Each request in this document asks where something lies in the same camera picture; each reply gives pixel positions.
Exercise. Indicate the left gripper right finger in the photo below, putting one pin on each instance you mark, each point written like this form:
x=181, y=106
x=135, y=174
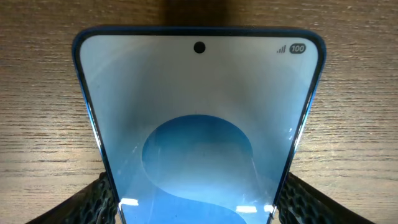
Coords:
x=300, y=203

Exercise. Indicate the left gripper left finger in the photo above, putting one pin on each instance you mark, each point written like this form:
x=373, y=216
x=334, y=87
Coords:
x=94, y=204

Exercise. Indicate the blue Samsung Galaxy smartphone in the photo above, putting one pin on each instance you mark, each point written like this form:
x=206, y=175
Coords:
x=197, y=124

